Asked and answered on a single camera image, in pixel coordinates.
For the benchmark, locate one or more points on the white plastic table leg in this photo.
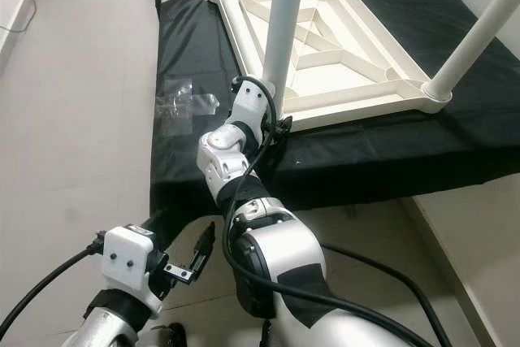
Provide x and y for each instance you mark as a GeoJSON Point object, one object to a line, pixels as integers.
{"type": "Point", "coordinates": [471, 46]}
{"type": "Point", "coordinates": [284, 30]}

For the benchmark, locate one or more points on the white plastic children table top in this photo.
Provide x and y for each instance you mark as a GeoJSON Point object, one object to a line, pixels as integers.
{"type": "Point", "coordinates": [333, 79]}

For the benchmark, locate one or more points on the dark robot foot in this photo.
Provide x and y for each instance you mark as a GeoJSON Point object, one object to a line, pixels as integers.
{"type": "Point", "coordinates": [166, 336]}

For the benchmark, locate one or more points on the black table cloth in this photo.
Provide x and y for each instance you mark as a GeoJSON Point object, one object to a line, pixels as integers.
{"type": "Point", "coordinates": [374, 160]}

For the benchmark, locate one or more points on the cross-shaped clear tape patch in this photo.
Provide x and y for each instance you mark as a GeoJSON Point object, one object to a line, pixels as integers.
{"type": "Point", "coordinates": [185, 107]}

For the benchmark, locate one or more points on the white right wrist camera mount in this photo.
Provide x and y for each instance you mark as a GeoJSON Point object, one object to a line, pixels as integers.
{"type": "Point", "coordinates": [248, 107]}

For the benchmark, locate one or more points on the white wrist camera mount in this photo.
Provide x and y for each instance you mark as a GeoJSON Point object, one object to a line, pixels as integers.
{"type": "Point", "coordinates": [126, 258]}
{"type": "Point", "coordinates": [248, 107]}

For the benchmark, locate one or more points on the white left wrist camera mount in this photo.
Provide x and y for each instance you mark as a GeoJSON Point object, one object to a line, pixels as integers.
{"type": "Point", "coordinates": [126, 258]}

